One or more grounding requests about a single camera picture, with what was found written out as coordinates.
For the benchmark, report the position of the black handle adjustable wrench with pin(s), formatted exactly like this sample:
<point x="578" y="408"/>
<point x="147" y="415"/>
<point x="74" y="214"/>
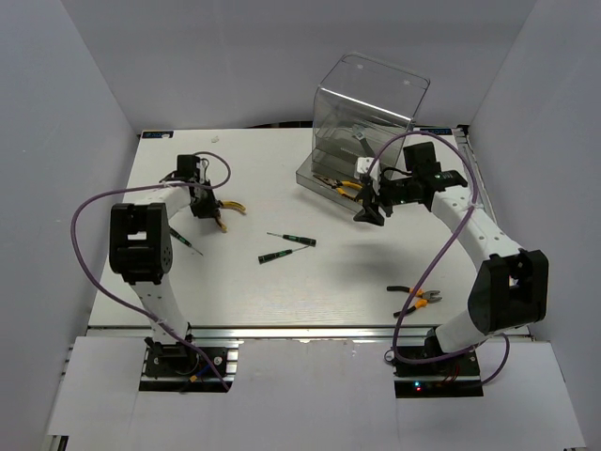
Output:
<point x="359" y="134"/>

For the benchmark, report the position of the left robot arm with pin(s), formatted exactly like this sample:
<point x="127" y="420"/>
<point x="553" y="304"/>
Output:
<point x="140" y="248"/>

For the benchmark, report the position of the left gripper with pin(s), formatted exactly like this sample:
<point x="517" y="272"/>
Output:
<point x="209" y="209"/>

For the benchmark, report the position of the orange black cutting pliers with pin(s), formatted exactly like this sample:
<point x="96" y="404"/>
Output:
<point x="423" y="297"/>

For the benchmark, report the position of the blue label sticker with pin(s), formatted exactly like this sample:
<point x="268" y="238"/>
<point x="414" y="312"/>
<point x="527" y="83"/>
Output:
<point x="157" y="134"/>
<point x="438" y="131"/>

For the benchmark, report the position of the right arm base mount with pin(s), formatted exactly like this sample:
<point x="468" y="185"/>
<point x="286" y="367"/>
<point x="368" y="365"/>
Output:
<point x="453" y="378"/>

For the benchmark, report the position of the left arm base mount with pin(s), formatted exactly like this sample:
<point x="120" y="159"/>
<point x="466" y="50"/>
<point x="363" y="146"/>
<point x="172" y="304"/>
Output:
<point x="188" y="374"/>

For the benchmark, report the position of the blue label sticker right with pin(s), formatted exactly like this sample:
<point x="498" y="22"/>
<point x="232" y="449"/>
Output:
<point x="438" y="131"/>

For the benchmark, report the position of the clear plastic drawer organizer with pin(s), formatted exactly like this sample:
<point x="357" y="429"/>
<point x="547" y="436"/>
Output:
<point x="382" y="97"/>

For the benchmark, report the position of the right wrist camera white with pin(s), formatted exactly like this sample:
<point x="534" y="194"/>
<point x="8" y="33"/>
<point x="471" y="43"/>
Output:
<point x="367" y="167"/>

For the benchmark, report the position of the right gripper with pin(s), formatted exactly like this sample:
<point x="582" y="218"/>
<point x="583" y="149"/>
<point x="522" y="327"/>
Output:
<point x="370" y="213"/>

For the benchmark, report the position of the aluminium table front rail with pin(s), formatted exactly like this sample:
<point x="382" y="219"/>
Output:
<point x="243" y="333"/>

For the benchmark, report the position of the blue label sticker left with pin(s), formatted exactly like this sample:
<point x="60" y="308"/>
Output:
<point x="157" y="134"/>

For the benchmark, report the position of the green black screwdriver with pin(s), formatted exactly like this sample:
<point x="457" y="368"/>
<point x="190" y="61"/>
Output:
<point x="297" y="239"/>
<point x="180" y="238"/>
<point x="276" y="255"/>

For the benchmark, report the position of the yellow long nose pliers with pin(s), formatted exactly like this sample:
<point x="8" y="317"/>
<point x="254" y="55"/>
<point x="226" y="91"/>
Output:
<point x="345" y="188"/>

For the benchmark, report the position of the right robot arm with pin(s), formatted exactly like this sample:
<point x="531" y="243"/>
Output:
<point x="511" y="284"/>

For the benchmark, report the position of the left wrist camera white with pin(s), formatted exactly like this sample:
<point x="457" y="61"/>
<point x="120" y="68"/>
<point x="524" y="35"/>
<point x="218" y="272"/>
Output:
<point x="203" y="165"/>

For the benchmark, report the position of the green black screwdriver upper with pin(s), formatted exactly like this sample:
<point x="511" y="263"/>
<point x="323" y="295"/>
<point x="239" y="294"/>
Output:
<point x="297" y="239"/>

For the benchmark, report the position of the green black screwdriver lower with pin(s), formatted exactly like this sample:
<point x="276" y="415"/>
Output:
<point x="276" y="255"/>

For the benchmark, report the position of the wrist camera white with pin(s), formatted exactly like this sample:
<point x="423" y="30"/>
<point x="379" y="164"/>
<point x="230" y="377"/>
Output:
<point x="203" y="165"/>
<point x="367" y="167"/>

